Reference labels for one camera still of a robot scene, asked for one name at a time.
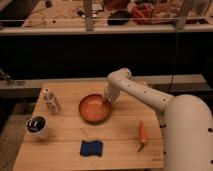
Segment blue sponge cloth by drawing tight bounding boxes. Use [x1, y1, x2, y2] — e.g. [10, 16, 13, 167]
[80, 140, 103, 157]

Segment orange object on bench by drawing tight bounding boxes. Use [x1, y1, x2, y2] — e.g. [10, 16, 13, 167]
[131, 4, 153, 25]

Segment orange ceramic bowl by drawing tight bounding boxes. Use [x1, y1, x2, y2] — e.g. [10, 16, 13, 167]
[79, 94, 111, 123]

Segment metal post left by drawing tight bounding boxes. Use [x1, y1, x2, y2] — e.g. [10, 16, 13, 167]
[83, 0, 93, 31]

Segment clear glass bottle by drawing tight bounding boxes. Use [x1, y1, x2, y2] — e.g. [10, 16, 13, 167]
[44, 88, 61, 114]

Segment black object on bench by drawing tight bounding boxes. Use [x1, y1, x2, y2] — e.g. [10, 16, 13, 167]
[107, 10, 131, 25]

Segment orange carrot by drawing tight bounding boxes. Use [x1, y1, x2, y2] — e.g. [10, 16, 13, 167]
[138, 121, 148, 151]

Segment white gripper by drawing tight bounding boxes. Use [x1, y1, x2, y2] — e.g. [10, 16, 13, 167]
[104, 83, 120, 104]

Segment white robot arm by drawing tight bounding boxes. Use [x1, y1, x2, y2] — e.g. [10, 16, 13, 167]
[105, 68, 213, 171]

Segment metal post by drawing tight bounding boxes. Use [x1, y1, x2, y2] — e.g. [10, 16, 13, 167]
[83, 0, 93, 31]
[176, 0, 194, 30]

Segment white cup with dark inside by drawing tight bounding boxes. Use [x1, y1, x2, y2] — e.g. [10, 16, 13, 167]
[26, 116, 49, 140]

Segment metal post right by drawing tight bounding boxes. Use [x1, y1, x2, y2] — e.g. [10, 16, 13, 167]
[176, 0, 194, 30]

